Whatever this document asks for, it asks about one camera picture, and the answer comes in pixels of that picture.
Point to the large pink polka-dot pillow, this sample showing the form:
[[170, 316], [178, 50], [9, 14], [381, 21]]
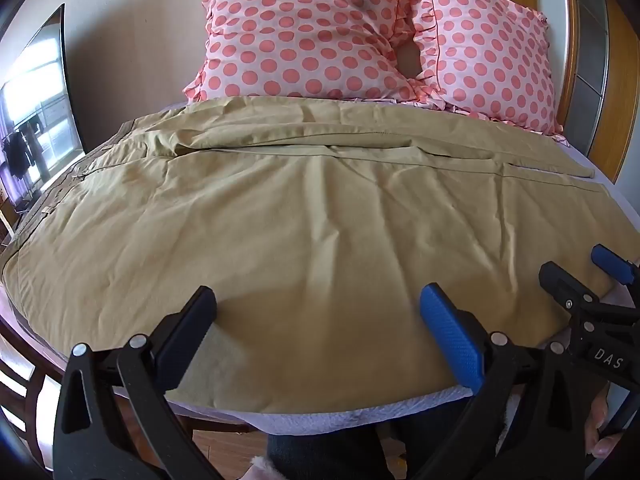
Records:
[[300, 25]]

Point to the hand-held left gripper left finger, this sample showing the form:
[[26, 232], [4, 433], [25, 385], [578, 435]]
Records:
[[186, 324]]

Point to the dark wooden chair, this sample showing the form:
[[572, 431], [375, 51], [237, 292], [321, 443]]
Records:
[[25, 390]]

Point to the person's right hand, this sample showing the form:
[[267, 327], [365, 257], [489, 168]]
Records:
[[597, 425]]

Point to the pink fuzzy slipper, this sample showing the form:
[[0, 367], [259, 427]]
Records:
[[257, 467]]

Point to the wooden wardrobe door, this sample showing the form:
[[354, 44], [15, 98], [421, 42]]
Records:
[[612, 60]]

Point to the person's dark-trousered leg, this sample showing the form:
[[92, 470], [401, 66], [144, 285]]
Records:
[[350, 447]]

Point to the small pink polka-dot pillow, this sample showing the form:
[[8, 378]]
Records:
[[495, 55]]

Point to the flat screen television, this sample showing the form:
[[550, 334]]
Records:
[[37, 110]]

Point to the khaki pants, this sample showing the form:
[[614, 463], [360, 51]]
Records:
[[310, 230]]

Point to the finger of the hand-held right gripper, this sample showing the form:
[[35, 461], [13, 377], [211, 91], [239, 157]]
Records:
[[565, 282], [611, 262]]

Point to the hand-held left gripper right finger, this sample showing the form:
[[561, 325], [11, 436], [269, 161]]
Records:
[[450, 335]]

